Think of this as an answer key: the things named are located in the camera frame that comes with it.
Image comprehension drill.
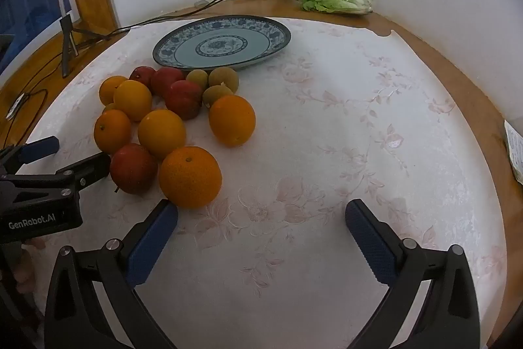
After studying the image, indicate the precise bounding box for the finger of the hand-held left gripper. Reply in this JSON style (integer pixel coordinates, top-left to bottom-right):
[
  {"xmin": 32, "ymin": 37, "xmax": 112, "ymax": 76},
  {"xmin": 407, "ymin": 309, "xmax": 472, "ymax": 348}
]
[
  {"xmin": 0, "ymin": 135, "xmax": 60, "ymax": 175},
  {"xmin": 53, "ymin": 152, "xmax": 112, "ymax": 194}
]

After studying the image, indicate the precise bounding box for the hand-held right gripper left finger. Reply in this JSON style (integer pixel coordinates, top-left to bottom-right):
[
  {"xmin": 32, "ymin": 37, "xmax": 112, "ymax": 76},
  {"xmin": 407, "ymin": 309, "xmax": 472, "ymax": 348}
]
[{"xmin": 44, "ymin": 199, "xmax": 179, "ymax": 349}]

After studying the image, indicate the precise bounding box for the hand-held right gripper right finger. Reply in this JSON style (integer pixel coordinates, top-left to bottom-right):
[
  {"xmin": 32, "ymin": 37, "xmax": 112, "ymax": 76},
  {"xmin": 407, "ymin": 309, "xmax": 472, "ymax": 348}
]
[{"xmin": 345, "ymin": 199, "xmax": 481, "ymax": 349}]

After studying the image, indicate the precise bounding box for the orange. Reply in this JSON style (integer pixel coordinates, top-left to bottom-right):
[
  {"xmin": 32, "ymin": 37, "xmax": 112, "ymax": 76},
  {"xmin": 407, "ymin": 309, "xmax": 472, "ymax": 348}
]
[
  {"xmin": 208, "ymin": 95, "xmax": 257, "ymax": 148},
  {"xmin": 113, "ymin": 79, "xmax": 153, "ymax": 122},
  {"xmin": 93, "ymin": 109, "xmax": 132, "ymax": 155},
  {"xmin": 159, "ymin": 146, "xmax": 223, "ymax": 209},
  {"xmin": 138, "ymin": 109, "xmax": 187, "ymax": 160},
  {"xmin": 99, "ymin": 75, "xmax": 128, "ymax": 106}
]

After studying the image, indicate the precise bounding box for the red apple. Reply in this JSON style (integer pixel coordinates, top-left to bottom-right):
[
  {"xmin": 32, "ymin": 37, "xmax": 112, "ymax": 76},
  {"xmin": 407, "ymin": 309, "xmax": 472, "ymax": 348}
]
[
  {"xmin": 110, "ymin": 143, "xmax": 159, "ymax": 195},
  {"xmin": 129, "ymin": 65, "xmax": 157, "ymax": 92},
  {"xmin": 150, "ymin": 67, "xmax": 185, "ymax": 97},
  {"xmin": 164, "ymin": 80, "xmax": 204, "ymax": 121}
]

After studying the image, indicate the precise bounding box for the blue patterned ceramic plate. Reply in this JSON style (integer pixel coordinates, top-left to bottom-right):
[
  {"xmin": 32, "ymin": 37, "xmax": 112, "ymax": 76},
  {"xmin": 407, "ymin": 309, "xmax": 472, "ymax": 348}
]
[{"xmin": 152, "ymin": 15, "xmax": 292, "ymax": 72}]

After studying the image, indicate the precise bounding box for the person's left hand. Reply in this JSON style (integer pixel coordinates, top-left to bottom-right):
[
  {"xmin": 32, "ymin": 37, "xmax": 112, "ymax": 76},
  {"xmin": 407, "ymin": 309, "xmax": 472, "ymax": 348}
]
[{"xmin": 12, "ymin": 238, "xmax": 46, "ymax": 294}]

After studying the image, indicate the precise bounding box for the white floral tablecloth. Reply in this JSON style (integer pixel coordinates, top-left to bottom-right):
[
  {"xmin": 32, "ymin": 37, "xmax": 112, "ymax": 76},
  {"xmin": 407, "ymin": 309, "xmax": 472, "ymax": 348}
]
[{"xmin": 18, "ymin": 17, "xmax": 507, "ymax": 349}]

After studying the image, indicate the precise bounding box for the small black tripod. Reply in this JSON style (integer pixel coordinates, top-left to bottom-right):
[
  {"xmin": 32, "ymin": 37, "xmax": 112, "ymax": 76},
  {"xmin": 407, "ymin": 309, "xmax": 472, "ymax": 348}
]
[{"xmin": 57, "ymin": 0, "xmax": 112, "ymax": 79}]

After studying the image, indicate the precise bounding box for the dark blue window pane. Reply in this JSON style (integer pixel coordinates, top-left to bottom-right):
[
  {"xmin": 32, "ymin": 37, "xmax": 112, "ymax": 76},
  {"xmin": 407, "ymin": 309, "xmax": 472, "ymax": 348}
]
[{"xmin": 0, "ymin": 0, "xmax": 78, "ymax": 74}]

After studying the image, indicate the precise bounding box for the printed paper sheet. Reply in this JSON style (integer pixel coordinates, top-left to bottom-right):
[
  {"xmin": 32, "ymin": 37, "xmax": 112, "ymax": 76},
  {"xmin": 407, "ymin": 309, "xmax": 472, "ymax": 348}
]
[{"xmin": 503, "ymin": 120, "xmax": 523, "ymax": 186}]

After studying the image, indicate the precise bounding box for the white cable plug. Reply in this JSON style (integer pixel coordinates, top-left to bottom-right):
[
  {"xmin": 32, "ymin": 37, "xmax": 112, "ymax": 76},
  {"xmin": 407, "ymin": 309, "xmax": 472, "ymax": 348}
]
[{"xmin": 6, "ymin": 93, "xmax": 27, "ymax": 121}]

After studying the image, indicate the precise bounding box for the thin black cable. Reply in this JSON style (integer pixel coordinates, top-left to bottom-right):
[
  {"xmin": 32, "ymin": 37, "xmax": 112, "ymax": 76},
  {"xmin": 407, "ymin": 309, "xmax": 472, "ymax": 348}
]
[{"xmin": 0, "ymin": 42, "xmax": 82, "ymax": 145}]

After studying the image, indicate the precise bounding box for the black power cable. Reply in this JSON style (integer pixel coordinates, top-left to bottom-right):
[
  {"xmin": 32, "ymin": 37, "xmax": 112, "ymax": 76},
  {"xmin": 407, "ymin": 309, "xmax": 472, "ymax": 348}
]
[{"xmin": 76, "ymin": 0, "xmax": 299, "ymax": 47}]

